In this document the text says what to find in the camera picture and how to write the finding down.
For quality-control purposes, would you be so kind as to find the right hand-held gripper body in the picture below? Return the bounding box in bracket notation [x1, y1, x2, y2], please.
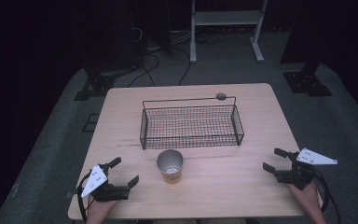
[274, 147, 338, 191]

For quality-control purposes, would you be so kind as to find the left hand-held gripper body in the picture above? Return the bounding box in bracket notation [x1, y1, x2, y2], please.
[80, 163, 131, 203]

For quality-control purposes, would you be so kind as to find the person's left hand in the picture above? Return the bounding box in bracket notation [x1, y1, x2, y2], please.
[86, 196, 119, 224]

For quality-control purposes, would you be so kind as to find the person's right hand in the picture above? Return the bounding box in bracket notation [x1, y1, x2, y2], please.
[286, 180, 324, 217]

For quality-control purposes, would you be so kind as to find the orange cup with silver inside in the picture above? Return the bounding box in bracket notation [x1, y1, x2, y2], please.
[156, 148, 185, 185]

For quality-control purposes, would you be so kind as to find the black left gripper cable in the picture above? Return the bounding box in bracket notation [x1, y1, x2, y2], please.
[76, 173, 91, 224]

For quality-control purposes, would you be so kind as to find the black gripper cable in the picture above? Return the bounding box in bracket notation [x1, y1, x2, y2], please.
[76, 173, 91, 224]
[312, 169, 342, 224]

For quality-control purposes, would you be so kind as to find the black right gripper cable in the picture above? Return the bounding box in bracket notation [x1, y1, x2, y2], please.
[312, 169, 342, 224]

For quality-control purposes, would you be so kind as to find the black stand with base plate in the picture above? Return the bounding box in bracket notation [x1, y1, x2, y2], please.
[73, 0, 145, 102]
[279, 0, 334, 98]

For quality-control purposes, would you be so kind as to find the black wire basket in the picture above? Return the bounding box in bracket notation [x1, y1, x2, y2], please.
[139, 92, 245, 151]

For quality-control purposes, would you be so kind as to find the black floor cable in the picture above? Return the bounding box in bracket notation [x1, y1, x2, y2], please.
[172, 46, 193, 87]
[127, 51, 161, 89]

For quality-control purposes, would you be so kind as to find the bundle of floor cables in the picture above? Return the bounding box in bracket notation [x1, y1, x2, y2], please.
[195, 30, 228, 45]

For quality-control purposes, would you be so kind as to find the white metal desk frame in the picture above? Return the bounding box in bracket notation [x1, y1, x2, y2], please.
[189, 0, 269, 64]

